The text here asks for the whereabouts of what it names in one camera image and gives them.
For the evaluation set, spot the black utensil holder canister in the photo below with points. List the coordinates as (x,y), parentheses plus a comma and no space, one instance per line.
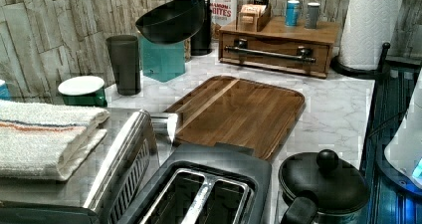
(201,41)

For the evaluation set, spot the wooden tea bag tray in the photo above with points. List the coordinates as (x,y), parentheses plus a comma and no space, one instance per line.
(255,16)

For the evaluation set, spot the dark grey tumbler cup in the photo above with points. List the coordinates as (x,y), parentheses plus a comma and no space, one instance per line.
(124,58)

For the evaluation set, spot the folded white striped towel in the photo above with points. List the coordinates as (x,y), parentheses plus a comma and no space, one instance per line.
(42,141)

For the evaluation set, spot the wooden drawer box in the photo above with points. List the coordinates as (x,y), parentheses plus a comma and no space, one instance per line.
(276,37)

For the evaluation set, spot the cinnamon oat bites cereal box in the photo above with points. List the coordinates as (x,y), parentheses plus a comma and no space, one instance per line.
(223,12)

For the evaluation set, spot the stainless toaster oven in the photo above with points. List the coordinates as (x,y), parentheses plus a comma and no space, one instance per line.
(104,185)

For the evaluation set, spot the teal box with wooden lid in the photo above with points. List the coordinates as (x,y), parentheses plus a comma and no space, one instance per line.
(161,62)

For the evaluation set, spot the black bowl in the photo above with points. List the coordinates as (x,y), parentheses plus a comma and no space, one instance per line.
(172,22)

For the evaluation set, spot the grey spice shaker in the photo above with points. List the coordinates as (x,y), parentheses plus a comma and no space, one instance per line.
(312,15)

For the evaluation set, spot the wooden cutting board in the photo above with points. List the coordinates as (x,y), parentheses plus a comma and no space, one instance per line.
(239,112)

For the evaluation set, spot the black two-slot toaster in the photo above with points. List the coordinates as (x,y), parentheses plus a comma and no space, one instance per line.
(203,185)

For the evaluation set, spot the white paper towel roll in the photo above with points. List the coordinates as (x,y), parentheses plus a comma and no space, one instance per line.
(367,26)

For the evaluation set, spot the black pot with lid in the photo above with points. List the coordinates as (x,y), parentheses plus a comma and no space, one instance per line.
(321,188)

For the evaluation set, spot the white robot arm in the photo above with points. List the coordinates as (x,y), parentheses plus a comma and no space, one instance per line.
(404,151)

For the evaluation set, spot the blue spice shaker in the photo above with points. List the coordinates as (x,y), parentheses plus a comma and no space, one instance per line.
(292,12)

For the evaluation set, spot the black drawer handle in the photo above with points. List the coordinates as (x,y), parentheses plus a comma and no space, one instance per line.
(241,48)

